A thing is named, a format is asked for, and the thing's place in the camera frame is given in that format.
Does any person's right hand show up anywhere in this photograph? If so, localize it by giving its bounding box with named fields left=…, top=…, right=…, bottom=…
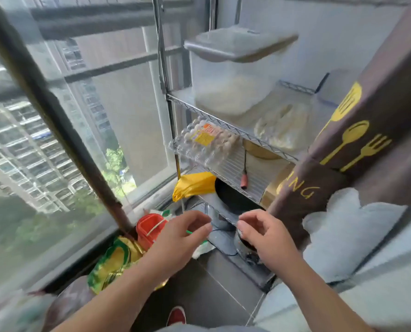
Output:
left=237, top=209, right=301, bottom=274

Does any person's left hand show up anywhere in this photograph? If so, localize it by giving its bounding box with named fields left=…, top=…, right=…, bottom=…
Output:
left=146, top=210, right=213, bottom=274

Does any person's left forearm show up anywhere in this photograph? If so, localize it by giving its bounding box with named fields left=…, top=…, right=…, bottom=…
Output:
left=51, top=254, right=169, bottom=332

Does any person's right forearm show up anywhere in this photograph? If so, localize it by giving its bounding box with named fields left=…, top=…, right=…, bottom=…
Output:
left=278, top=263, right=377, bottom=332

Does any small metal pot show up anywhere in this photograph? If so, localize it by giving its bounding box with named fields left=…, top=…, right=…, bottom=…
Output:
left=234, top=228, right=265, bottom=265

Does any black pan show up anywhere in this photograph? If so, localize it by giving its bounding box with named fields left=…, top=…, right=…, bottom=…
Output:
left=214, top=178, right=265, bottom=215

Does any yellow plastic bag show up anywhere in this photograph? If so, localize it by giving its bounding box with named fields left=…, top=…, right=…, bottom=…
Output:
left=172, top=172, right=217, bottom=203

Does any red capped bottle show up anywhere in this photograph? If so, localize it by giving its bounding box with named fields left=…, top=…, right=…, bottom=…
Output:
left=136, top=213, right=169, bottom=251

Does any round wooden board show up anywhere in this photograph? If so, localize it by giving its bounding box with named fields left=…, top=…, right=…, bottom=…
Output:
left=243, top=139, right=283, bottom=160

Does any red shoe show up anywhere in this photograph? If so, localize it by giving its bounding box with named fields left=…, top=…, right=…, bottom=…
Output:
left=166, top=306, right=187, bottom=327

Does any clear plastic egg carton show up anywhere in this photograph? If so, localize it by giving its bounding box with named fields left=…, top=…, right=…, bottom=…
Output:
left=169, top=117, right=242, bottom=170

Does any yellow green printed bag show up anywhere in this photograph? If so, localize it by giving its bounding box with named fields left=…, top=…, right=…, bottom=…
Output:
left=88, top=237, right=169, bottom=295

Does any white fluffy cloth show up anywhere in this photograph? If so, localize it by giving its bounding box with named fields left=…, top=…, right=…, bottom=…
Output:
left=302, top=187, right=408, bottom=284

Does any plastic bag of white food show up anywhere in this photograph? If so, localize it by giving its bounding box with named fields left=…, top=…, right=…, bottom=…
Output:
left=254, top=97, right=317, bottom=153

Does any clear lidded storage container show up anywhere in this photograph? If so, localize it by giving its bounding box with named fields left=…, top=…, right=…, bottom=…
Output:
left=184, top=26, right=299, bottom=116

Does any brown apron with cutlery print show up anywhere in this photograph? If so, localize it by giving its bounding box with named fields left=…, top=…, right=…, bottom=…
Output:
left=268, top=0, right=411, bottom=246

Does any clear box with blue rim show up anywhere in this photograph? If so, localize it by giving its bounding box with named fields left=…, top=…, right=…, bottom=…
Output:
left=314, top=69, right=361, bottom=112

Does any dark window pole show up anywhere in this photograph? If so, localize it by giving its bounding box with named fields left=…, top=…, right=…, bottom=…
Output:
left=0, top=0, right=137, bottom=240

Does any floral patterned cloth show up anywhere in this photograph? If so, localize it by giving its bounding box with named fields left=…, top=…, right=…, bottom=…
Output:
left=0, top=276, right=96, bottom=332

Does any thin black cable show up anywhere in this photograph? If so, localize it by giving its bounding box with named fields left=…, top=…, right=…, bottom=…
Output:
left=205, top=228, right=239, bottom=257

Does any metal wire shelf rack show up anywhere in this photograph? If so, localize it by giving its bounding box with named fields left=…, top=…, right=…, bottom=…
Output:
left=152, top=0, right=327, bottom=226

